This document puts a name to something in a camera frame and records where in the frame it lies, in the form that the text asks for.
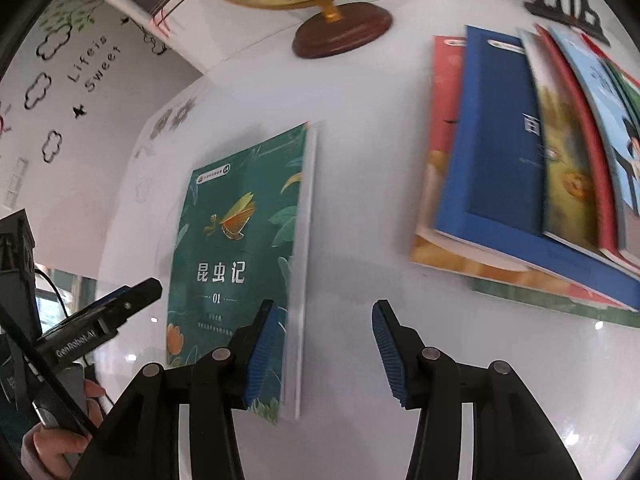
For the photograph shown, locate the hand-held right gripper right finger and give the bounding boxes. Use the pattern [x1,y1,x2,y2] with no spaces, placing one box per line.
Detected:
[371,300,583,480]

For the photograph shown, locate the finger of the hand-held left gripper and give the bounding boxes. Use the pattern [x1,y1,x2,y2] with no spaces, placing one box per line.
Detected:
[75,279,164,331]

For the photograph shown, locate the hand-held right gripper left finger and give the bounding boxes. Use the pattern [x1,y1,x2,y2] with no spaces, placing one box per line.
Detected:
[70,300,277,480]

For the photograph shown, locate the teal green dragonfly book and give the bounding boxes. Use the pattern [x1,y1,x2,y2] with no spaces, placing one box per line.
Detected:
[165,121,320,425]

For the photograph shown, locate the plain blue book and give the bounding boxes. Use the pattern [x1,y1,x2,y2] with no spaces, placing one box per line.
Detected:
[434,25,640,311]

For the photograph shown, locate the salmon red poet book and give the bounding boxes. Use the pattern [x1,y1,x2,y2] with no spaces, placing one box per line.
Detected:
[411,35,631,311]

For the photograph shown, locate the dark red book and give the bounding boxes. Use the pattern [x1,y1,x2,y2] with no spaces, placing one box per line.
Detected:
[535,24,631,266]

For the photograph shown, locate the yellow illustrated book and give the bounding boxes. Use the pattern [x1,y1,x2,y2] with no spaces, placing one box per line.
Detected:
[520,30,606,251]

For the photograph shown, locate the light blue illustrated book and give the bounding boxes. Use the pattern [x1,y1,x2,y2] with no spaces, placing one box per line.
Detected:
[550,25,640,266]

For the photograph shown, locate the red-edged green book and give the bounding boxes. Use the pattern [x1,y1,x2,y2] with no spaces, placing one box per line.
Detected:
[582,35,640,128]

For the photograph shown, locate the person's left hand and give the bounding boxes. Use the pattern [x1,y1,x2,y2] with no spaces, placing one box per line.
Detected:
[20,380,107,477]

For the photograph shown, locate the black ornate fan stand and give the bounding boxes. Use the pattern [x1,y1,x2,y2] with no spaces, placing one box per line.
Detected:
[524,0,612,46]

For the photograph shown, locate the black cable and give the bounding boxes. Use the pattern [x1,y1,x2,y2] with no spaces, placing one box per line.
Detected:
[0,302,98,435]

